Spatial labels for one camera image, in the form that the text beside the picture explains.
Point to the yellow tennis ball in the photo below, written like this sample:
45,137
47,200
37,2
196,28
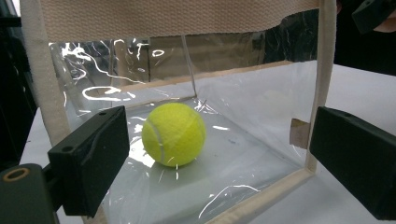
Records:
174,133

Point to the clear plastic bag beige trim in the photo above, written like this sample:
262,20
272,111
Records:
249,102

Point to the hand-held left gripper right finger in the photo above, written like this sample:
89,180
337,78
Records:
358,161

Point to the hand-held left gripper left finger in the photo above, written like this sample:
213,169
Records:
90,161

